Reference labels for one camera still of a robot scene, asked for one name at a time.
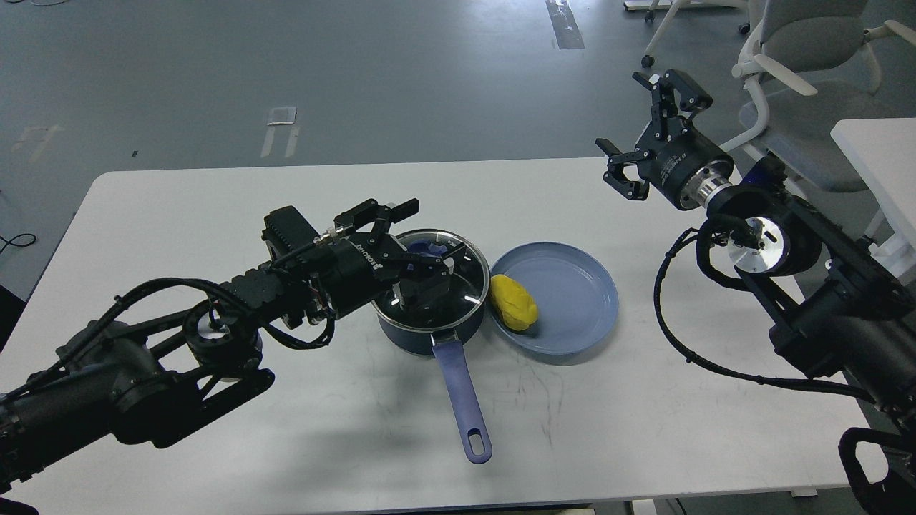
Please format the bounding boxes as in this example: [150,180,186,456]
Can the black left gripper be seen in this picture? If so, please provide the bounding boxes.
[308,198,468,320]

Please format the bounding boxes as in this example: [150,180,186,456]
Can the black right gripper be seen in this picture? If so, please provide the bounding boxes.
[595,69,735,211]

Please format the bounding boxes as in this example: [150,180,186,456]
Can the glass pot lid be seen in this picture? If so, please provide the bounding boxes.
[372,229,489,332]

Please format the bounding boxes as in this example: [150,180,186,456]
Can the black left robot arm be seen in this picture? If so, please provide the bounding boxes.
[2,199,470,492]

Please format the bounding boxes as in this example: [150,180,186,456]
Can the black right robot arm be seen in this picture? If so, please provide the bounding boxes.
[595,69,915,514]

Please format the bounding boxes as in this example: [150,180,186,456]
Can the white chair base with casters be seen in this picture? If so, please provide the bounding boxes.
[623,0,752,69]

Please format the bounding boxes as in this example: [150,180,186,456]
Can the light blue plate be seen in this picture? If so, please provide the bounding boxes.
[490,242,619,364]

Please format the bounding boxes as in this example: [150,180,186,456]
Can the grey office chair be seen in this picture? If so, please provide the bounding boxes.
[722,1,914,192]

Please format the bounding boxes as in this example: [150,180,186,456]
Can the dark blue saucepan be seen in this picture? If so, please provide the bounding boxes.
[371,229,494,465]

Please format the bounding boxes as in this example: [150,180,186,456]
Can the white side table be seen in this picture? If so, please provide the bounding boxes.
[831,117,915,284]

